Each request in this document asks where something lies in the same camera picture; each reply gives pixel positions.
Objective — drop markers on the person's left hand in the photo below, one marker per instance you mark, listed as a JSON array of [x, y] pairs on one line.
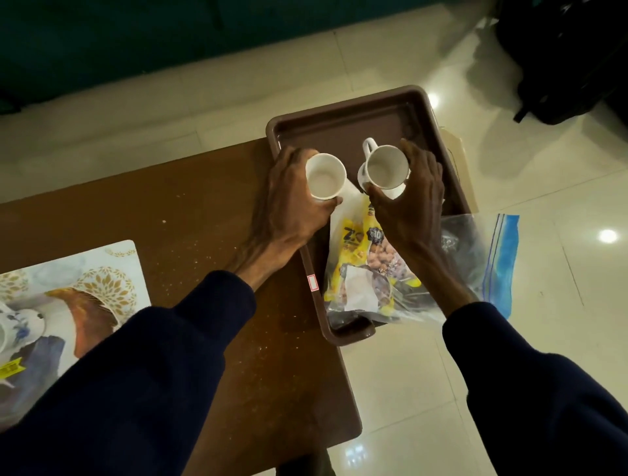
[[284, 206]]

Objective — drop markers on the person's right hand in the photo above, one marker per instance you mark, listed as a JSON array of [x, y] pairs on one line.
[[417, 211]]

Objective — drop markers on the person's right thumb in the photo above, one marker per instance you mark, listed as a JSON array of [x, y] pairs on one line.
[[378, 193]]

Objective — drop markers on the person's left thumb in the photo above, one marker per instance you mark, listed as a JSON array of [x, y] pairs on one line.
[[329, 204]]

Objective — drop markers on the person's right forearm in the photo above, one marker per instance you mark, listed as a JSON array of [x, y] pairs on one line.
[[530, 392]]

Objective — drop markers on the person's left forearm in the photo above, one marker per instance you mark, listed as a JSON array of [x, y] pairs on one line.
[[147, 372]]

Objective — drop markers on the yellow peanut snack packet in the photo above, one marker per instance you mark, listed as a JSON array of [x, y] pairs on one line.
[[353, 245]]

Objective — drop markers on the brown plastic tray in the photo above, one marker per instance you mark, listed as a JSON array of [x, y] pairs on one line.
[[343, 122]]

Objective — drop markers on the beige cardboard box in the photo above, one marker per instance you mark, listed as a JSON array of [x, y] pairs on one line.
[[461, 162]]

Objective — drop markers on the white paper sachet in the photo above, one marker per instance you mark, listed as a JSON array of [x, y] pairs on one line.
[[362, 289]]

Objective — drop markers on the clear zip bag blue strip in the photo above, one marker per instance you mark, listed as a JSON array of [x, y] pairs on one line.
[[478, 255]]

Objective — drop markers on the black bag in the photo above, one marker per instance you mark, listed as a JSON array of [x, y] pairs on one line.
[[564, 54]]

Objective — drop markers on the dark green sofa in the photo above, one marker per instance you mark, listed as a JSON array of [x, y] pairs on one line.
[[147, 34]]

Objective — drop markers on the printed picture box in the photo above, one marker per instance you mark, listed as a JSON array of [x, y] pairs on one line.
[[64, 294]]

